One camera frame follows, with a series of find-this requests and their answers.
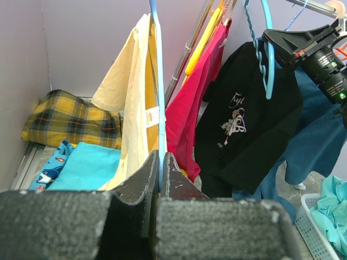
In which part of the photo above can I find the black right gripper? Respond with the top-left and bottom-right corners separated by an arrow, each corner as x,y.
262,25 -> 346,105

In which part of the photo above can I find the orange plastic hanger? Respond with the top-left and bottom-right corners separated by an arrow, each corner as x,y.
335,44 -> 347,61

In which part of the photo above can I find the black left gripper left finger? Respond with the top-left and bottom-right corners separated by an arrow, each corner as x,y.
1,151 -> 159,259

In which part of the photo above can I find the wooden hanger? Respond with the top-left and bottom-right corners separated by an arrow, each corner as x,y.
325,1 -> 346,19

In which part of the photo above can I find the cream beige shirt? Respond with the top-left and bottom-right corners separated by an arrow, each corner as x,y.
92,14 -> 158,190

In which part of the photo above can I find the blue patterned cloth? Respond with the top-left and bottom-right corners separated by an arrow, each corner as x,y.
28,140 -> 74,192

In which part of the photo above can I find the dark blue shirt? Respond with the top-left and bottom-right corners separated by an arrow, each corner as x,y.
232,68 -> 346,222

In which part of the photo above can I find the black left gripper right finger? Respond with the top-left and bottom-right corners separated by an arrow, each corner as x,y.
156,153 -> 301,259

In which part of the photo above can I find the yellow plastic hanger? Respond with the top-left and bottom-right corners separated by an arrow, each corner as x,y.
185,1 -> 224,76

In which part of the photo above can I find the magenta pink shirt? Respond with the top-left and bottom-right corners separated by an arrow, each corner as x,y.
165,18 -> 232,182

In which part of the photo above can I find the black shirt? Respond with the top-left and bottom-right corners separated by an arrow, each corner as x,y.
195,42 -> 303,198

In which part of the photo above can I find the white clothes rack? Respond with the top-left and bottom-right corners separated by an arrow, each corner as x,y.
165,1 -> 346,107

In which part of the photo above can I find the yellow plaid shirt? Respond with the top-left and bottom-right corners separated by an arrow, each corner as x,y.
21,89 -> 123,149

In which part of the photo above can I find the pale blue wire hanger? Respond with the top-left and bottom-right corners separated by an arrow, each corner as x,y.
149,0 -> 166,192

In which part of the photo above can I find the beige hanger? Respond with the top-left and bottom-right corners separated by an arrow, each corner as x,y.
181,0 -> 237,87

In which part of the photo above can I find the white perforated plastic basket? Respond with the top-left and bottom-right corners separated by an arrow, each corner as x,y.
295,193 -> 344,260

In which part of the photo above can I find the turquoise t shirt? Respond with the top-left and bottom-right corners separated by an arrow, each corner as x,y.
310,175 -> 346,256

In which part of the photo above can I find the folded turquoise cloth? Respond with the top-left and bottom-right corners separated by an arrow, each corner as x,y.
48,142 -> 121,191

